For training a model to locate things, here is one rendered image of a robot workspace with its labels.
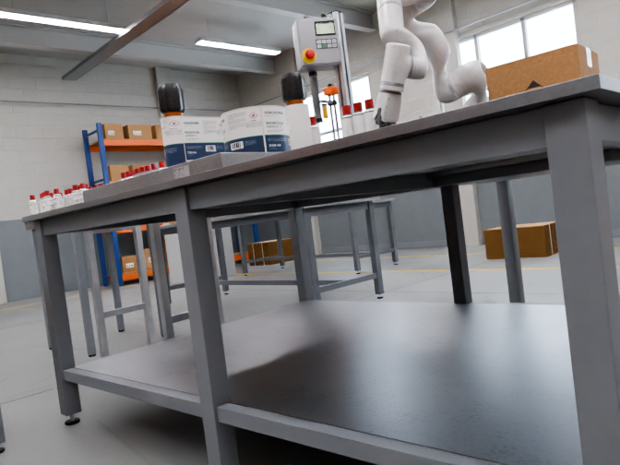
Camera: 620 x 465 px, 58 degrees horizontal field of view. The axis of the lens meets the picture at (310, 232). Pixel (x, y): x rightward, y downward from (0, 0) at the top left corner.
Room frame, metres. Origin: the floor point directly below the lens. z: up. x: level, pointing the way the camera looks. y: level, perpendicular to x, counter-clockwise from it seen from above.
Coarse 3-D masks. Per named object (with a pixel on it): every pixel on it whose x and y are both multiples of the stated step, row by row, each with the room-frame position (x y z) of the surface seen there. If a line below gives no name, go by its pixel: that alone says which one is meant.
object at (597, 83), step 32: (512, 96) 0.82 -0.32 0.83; (544, 96) 0.79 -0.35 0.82; (576, 96) 0.78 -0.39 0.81; (608, 96) 0.82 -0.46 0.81; (384, 128) 0.98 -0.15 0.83; (416, 128) 0.94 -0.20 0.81; (256, 160) 1.22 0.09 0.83; (288, 160) 1.15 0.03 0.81; (128, 192) 1.61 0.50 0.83; (160, 192) 1.55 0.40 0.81
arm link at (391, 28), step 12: (384, 12) 2.03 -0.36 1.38; (396, 12) 2.02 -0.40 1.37; (384, 24) 2.01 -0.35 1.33; (396, 24) 1.99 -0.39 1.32; (384, 36) 2.01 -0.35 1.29; (396, 36) 1.99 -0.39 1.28; (408, 36) 1.98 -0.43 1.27; (420, 48) 1.96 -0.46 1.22; (420, 60) 1.93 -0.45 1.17; (420, 72) 1.94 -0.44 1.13
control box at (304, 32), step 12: (300, 24) 2.24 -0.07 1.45; (312, 24) 2.25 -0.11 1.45; (336, 24) 2.27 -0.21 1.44; (300, 36) 2.24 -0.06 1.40; (312, 36) 2.25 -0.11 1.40; (324, 36) 2.26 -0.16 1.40; (336, 36) 2.27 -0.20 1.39; (300, 48) 2.25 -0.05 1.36; (312, 48) 2.25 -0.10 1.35; (336, 48) 2.27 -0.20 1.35; (300, 60) 2.25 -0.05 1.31; (312, 60) 2.25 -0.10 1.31; (324, 60) 2.26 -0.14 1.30; (336, 60) 2.27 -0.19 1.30; (300, 72) 2.33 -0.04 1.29
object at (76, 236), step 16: (32, 224) 3.80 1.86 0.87; (80, 240) 3.47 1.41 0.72; (112, 240) 4.27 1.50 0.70; (80, 256) 3.46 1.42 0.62; (112, 256) 4.26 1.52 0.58; (80, 272) 3.45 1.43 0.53; (112, 272) 4.25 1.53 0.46; (80, 288) 3.45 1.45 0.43; (112, 288) 4.27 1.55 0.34; (160, 320) 3.83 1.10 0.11; (48, 336) 3.88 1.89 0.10; (96, 352) 3.47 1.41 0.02
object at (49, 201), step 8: (48, 192) 3.73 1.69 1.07; (56, 192) 3.68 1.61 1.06; (32, 200) 3.90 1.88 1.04; (40, 200) 3.86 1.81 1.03; (48, 200) 3.72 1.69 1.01; (56, 200) 3.67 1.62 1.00; (64, 200) 3.84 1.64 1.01; (72, 200) 3.78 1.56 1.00; (32, 208) 3.89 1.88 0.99; (40, 208) 3.87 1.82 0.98; (48, 208) 3.72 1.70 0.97; (56, 208) 3.67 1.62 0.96
